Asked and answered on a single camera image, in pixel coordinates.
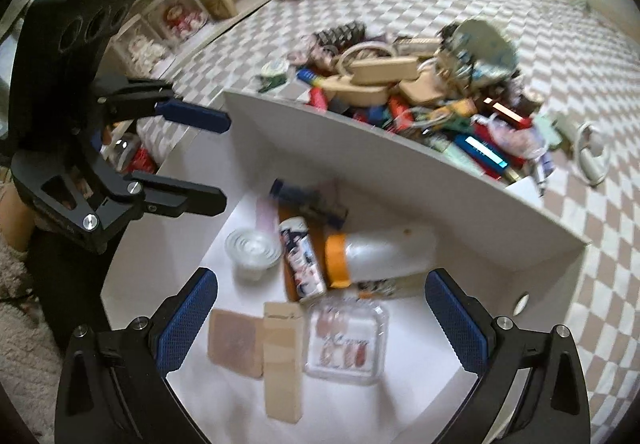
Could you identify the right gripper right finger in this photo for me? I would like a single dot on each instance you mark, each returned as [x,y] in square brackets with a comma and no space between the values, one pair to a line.
[553,406]

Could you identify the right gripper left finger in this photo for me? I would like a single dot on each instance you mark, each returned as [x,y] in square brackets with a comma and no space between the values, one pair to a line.
[114,386]

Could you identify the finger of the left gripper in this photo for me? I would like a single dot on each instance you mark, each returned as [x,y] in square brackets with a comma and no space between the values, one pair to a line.
[180,199]
[191,115]

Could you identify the square wooden coaster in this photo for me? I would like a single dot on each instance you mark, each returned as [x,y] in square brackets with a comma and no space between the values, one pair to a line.
[235,342]

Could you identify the long wooden block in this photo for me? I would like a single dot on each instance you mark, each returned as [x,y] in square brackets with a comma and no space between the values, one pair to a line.
[282,353]

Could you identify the plastic bottle red cap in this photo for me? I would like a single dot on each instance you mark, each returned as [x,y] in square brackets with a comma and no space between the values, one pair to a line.
[129,155]

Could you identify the clear round plastic lid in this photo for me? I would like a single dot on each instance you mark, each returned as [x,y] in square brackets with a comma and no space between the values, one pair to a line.
[253,253]

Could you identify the white round tape measure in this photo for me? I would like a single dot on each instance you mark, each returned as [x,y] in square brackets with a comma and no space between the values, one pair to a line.
[274,69]

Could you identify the dark blue tube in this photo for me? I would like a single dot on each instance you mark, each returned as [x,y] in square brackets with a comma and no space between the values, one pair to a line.
[309,202]

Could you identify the small printed can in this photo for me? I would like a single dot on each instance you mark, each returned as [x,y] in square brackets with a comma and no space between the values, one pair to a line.
[301,257]

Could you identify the brown hair claw clip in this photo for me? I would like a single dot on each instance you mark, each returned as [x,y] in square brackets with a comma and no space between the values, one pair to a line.
[342,37]

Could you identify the white storage box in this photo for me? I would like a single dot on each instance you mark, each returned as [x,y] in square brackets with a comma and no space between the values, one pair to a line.
[368,291]

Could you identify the clear nail tips box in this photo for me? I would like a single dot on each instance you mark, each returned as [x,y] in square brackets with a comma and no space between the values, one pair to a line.
[346,341]

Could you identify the white power bank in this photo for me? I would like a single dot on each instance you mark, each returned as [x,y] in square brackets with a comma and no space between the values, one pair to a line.
[526,190]

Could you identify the frosted bottle orange cap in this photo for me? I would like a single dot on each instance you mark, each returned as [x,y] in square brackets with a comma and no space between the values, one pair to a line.
[370,256]

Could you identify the blue lighter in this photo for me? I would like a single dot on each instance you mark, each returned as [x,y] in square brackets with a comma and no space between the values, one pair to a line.
[482,153]

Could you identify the floral fabric pouch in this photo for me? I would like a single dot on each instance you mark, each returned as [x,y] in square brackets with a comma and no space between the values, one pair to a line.
[474,52]

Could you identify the checkered bed sheet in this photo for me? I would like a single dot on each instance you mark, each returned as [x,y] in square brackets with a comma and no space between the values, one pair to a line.
[583,67]

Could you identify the wooden block with cord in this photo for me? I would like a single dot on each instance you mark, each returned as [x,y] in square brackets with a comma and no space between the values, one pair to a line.
[377,70]

